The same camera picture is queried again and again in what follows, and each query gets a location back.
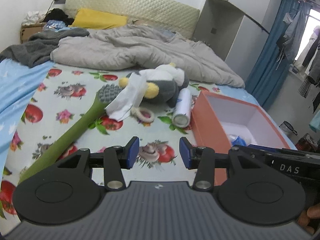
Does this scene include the white fluffy ring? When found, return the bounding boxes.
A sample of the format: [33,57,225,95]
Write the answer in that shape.
[130,106,156,124]

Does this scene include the person's right hand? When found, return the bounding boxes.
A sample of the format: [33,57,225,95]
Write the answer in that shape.
[297,203,320,235]

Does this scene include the pink cardboard box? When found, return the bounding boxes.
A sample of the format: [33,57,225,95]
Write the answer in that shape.
[190,90,291,186]

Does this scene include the white lint roller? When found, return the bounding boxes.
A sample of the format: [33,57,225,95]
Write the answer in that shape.
[171,88,192,128]

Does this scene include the green massage brush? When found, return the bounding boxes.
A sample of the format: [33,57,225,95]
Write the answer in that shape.
[18,85,123,183]

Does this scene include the floral printed mat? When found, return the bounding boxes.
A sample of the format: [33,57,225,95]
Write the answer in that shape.
[0,62,226,221]

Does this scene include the penguin plush toy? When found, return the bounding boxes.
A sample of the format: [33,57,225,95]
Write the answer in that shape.
[119,63,189,108]

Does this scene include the grey duvet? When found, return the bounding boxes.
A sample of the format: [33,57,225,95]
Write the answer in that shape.
[50,24,245,88]

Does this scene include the blue curtain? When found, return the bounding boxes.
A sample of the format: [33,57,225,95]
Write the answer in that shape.
[246,0,311,110]

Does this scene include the light blue bedsheet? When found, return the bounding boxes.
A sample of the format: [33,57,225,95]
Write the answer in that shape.
[0,58,56,156]

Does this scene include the dark grey blanket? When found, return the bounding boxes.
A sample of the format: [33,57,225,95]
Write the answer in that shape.
[1,28,89,68]

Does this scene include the cream quilted headboard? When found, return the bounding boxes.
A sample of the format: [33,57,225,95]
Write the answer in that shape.
[65,0,200,38]

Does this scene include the white wardrobe cabinet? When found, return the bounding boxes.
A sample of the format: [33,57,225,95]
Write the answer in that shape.
[193,0,281,80]

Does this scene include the yellow pillow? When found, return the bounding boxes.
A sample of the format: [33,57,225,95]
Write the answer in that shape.
[69,8,128,29]

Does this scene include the hanging clothes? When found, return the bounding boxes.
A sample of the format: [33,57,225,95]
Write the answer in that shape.
[276,9,319,98]

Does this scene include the blue patterned cloth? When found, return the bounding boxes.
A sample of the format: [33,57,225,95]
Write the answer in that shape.
[43,20,66,30]

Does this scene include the black clothing pile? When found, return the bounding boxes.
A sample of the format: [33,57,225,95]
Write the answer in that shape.
[42,8,74,25]

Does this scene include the brown cardboard box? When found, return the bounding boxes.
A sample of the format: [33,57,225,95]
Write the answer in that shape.
[20,23,45,43]

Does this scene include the white crumpled cloth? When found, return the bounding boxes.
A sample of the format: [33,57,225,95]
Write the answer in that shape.
[22,11,46,26]

